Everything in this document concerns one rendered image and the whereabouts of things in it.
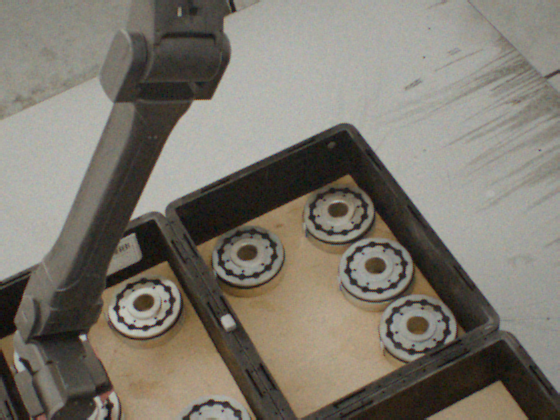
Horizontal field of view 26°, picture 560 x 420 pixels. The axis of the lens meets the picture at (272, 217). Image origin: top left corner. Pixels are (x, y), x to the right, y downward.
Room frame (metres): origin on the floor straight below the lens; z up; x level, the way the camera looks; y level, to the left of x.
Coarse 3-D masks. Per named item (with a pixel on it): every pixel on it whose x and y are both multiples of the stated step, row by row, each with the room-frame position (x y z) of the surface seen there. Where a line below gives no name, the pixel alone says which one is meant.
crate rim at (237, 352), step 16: (128, 224) 1.02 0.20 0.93; (144, 224) 1.01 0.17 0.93; (160, 224) 1.01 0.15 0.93; (176, 240) 0.97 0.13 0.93; (176, 256) 0.95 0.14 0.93; (32, 272) 0.97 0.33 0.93; (192, 272) 0.92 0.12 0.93; (0, 288) 0.95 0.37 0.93; (208, 304) 0.87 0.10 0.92; (224, 336) 0.81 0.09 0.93; (240, 352) 0.79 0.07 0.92; (240, 368) 0.76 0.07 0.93; (0, 384) 0.80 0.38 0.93; (256, 384) 0.74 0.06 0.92; (0, 400) 0.78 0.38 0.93; (272, 400) 0.71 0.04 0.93; (16, 416) 0.75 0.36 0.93; (272, 416) 0.69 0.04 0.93
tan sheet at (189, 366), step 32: (192, 320) 0.91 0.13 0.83; (128, 352) 0.88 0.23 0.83; (160, 352) 0.87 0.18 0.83; (192, 352) 0.86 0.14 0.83; (128, 384) 0.83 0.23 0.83; (160, 384) 0.82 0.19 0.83; (192, 384) 0.81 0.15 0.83; (224, 384) 0.80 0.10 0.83; (128, 416) 0.78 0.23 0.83; (160, 416) 0.77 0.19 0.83
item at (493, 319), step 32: (352, 128) 1.11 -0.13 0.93; (192, 192) 1.05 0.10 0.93; (416, 224) 0.93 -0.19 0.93; (192, 256) 0.95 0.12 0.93; (448, 256) 0.87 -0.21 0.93; (256, 352) 0.78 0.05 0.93; (448, 352) 0.73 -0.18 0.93; (384, 384) 0.70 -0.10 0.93; (288, 416) 0.68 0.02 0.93; (320, 416) 0.68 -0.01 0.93
